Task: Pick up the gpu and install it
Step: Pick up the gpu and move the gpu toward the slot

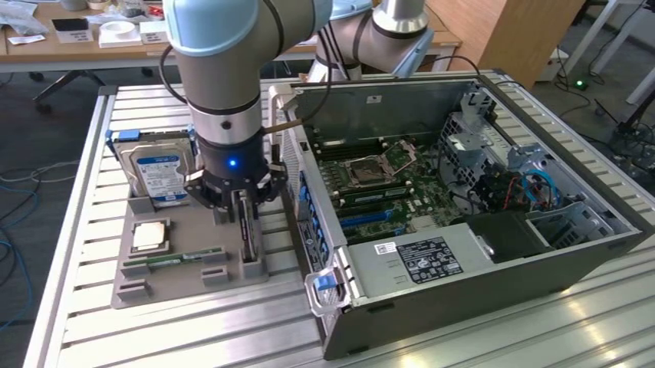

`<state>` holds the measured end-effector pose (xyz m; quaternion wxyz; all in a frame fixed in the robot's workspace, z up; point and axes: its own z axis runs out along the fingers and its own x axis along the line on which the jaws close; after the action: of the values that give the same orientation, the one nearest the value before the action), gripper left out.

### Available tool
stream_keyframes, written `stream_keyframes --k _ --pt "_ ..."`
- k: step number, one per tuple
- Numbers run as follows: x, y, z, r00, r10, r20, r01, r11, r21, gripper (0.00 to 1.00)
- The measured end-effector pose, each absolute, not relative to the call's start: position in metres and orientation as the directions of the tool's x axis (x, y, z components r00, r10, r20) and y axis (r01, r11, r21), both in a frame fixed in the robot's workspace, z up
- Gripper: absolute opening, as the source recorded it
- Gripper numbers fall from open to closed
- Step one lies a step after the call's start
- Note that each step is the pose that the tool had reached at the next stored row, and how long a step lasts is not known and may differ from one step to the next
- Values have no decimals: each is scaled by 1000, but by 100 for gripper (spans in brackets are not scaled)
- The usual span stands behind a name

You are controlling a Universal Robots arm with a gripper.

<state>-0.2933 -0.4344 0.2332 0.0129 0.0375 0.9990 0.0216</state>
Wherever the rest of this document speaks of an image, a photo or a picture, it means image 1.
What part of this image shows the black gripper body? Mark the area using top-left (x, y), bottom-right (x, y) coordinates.
top-left (196, 131), bottom-right (273, 207)

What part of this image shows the graphics card with metal bracket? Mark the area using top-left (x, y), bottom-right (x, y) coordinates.
top-left (229, 189), bottom-right (263, 266)

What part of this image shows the hard disk in blue caddy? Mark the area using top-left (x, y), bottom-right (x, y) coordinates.
top-left (105, 128), bottom-right (201, 210)

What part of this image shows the grey plastic parts rack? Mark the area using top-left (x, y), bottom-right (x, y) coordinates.
top-left (111, 191), bottom-right (271, 310)

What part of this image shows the CPU with metal lid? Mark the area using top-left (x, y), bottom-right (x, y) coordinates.
top-left (131, 222), bottom-right (168, 251)

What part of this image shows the green loose RAM stick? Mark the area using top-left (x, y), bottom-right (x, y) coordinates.
top-left (124, 248), bottom-right (227, 270)

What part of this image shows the CPU socket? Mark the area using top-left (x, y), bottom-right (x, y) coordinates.
top-left (345, 156), bottom-right (391, 189)

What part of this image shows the blue expansion slot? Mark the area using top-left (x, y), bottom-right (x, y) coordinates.
top-left (339, 211), bottom-right (391, 228)

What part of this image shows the installed RAM stick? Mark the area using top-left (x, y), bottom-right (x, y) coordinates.
top-left (337, 186), bottom-right (411, 205)

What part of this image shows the metal socket cover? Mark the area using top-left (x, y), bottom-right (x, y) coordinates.
top-left (380, 139), bottom-right (419, 173)

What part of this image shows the green motherboard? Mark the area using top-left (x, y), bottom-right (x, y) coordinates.
top-left (301, 126), bottom-right (475, 246)

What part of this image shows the grey power supply unit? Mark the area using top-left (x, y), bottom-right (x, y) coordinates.
top-left (343, 224), bottom-right (496, 301)

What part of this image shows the plain white box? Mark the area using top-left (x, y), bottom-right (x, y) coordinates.
top-left (139, 20), bottom-right (171, 45)

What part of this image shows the silver metal drive cage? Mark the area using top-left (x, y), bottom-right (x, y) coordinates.
top-left (437, 90), bottom-right (513, 186)

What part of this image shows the black office chair base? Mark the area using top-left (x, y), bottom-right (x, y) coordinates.
top-left (28, 67), bottom-right (156, 113)

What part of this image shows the white tape roll on box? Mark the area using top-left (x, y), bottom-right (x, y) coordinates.
top-left (97, 21), bottom-right (144, 49)

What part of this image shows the wooden desk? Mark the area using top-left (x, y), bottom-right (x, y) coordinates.
top-left (0, 0), bottom-right (463, 74)

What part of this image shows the white box with black lid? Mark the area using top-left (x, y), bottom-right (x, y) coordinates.
top-left (51, 18), bottom-right (95, 44)

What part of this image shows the dark grey open PC case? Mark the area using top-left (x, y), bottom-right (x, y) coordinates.
top-left (268, 71), bottom-right (655, 361)

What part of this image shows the black plastic air shroud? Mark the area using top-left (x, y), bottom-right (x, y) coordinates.
top-left (463, 212), bottom-right (557, 265)

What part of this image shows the clear plastic bag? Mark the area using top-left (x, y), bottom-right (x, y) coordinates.
top-left (0, 2), bottom-right (51, 36)

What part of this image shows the silver disk bay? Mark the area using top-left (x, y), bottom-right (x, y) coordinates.
top-left (525, 202), bottom-right (616, 251)

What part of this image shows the wooden cabinet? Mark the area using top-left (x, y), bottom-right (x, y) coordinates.
top-left (424, 0), bottom-right (587, 87)

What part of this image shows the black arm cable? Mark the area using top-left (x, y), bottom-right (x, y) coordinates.
top-left (159, 22), bottom-right (353, 135)

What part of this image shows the white floor cable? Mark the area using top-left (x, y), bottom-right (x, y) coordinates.
top-left (0, 159), bottom-right (79, 186)

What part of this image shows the red disk wire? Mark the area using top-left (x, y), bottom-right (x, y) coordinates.
top-left (503, 172), bottom-right (519, 209)

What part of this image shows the black cable behind case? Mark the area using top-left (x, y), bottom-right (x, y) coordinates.
top-left (413, 56), bottom-right (483, 78)

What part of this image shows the blue disk wire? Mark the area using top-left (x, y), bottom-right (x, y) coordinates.
top-left (520, 167), bottom-right (564, 212)

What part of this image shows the white table frame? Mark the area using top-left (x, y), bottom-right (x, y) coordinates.
top-left (556, 0), bottom-right (655, 104)

